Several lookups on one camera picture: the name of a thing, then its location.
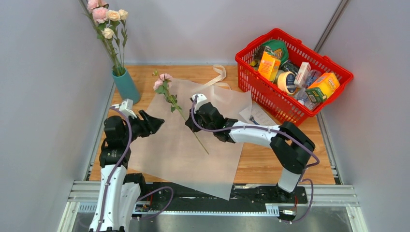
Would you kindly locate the dark snack packet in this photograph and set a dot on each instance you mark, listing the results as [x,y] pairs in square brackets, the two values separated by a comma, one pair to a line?
[289,66]

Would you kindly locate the white red small box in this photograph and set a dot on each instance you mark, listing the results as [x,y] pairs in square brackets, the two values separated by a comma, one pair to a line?
[302,74]

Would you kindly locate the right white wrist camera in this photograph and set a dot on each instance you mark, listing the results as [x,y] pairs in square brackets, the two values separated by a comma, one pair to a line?
[199,99]

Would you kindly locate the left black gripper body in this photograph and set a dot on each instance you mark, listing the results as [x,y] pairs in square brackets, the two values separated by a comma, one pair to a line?
[138,128]

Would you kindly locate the pink rose stem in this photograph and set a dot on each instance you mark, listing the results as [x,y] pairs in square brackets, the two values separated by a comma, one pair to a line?
[96,12]

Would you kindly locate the orange juice box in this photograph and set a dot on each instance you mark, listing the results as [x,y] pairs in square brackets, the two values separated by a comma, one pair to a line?
[269,66]

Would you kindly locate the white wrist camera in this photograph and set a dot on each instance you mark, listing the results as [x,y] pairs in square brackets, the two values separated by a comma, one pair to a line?
[125,107]
[199,99]

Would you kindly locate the cream rose stem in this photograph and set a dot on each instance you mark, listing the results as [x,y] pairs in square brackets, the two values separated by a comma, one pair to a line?
[117,22]
[108,34]

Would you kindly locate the teal cylindrical vase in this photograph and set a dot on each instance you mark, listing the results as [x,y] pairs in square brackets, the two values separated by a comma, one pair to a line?
[125,84]

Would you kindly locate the razor blister pack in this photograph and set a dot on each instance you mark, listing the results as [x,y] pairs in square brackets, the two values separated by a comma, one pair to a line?
[255,114]

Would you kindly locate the pink and white flowers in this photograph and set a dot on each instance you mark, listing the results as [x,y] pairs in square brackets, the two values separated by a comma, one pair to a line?
[163,86]

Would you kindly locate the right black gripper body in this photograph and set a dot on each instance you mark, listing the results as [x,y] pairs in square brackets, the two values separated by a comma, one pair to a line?
[197,115]

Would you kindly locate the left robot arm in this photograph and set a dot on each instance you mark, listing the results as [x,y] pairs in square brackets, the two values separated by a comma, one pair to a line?
[119,191]

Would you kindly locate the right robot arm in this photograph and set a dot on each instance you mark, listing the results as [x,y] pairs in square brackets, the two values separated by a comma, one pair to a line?
[291,146]

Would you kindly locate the red plastic shopping basket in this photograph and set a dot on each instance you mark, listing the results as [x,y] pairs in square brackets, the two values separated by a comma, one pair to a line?
[278,103]

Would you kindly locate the yellow green box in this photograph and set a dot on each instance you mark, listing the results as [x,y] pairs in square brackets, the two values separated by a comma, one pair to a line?
[323,87]

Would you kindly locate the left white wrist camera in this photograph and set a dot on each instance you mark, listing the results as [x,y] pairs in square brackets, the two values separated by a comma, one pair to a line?
[125,107]

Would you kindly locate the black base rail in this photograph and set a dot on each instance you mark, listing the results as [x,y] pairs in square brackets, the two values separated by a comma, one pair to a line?
[171,197]

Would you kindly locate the green snack bag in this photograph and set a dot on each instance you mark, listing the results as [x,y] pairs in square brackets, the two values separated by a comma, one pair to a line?
[277,48]

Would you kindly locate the clear plastic bottle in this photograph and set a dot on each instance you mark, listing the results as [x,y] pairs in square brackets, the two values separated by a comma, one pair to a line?
[302,97]

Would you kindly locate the masking tape roll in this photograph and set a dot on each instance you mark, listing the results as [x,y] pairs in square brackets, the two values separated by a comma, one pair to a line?
[286,81]

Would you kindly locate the white wrapping paper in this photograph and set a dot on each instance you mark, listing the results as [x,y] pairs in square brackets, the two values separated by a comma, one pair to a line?
[195,160]

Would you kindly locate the cream printed ribbon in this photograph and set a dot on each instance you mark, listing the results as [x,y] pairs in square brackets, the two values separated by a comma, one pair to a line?
[218,80]

